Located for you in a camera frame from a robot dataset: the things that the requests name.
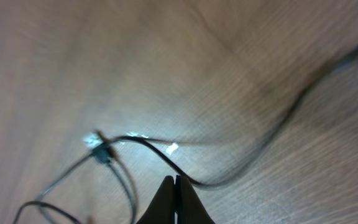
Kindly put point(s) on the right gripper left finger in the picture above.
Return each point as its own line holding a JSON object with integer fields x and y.
{"x": 161, "y": 210}

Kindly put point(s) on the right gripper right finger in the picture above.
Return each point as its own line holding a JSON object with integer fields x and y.
{"x": 188, "y": 206}

